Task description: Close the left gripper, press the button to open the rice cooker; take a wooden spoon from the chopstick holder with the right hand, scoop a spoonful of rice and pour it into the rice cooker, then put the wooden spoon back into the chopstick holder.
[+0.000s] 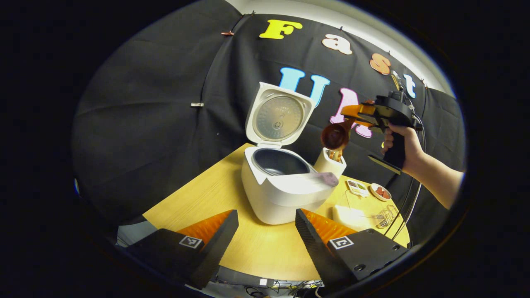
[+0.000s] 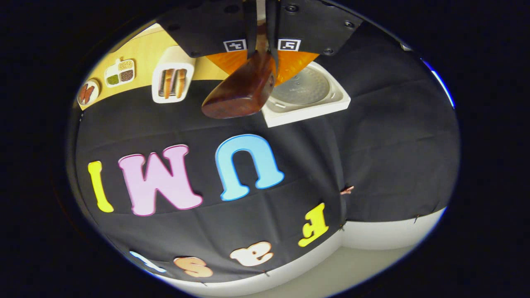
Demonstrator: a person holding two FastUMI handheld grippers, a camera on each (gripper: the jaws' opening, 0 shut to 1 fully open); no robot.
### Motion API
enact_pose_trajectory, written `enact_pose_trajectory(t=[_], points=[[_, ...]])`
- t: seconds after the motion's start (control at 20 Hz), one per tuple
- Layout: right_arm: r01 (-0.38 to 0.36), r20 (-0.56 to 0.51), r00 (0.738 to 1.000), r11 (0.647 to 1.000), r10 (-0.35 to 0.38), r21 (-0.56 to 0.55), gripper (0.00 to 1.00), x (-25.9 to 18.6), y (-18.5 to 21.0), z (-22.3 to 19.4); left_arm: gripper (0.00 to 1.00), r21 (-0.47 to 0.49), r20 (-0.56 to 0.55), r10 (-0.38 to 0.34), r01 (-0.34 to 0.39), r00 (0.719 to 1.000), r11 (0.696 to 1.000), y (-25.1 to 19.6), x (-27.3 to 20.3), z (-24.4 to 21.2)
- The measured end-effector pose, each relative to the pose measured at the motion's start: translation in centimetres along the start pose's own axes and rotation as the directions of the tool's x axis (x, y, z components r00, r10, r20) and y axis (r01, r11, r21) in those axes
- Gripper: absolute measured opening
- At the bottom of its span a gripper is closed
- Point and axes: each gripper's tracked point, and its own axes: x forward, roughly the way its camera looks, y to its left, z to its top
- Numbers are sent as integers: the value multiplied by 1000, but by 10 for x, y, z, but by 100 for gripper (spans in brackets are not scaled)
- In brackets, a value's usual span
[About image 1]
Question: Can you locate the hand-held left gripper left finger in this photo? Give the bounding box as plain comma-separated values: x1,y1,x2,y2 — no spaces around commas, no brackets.
126,209,240,290

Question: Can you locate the white toaster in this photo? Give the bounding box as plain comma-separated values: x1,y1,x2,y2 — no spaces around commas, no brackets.
313,148,347,179

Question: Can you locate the metal wire chopstick holder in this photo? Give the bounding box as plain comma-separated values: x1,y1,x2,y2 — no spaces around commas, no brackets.
376,204,399,229

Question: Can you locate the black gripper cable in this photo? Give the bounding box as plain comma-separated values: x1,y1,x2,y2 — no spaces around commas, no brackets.
383,112,428,239

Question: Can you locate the white rice cooker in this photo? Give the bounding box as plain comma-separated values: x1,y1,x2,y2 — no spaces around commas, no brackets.
241,82,339,225

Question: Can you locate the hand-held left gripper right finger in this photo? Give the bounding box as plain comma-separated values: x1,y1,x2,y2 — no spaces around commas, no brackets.
295,208,410,290

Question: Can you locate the white divided bean dish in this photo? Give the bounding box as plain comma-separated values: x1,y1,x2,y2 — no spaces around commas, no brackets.
346,180,370,197

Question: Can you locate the small white round plate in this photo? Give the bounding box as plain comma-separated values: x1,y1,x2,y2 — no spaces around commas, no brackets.
370,183,392,202

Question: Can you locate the wooden spoon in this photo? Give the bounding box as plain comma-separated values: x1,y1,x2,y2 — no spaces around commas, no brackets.
321,117,357,151

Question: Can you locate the black backdrop cloth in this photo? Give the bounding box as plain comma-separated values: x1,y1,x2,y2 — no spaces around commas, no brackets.
71,0,466,245

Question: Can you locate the clear box of rice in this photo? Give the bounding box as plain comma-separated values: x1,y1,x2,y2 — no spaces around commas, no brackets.
332,188,394,231

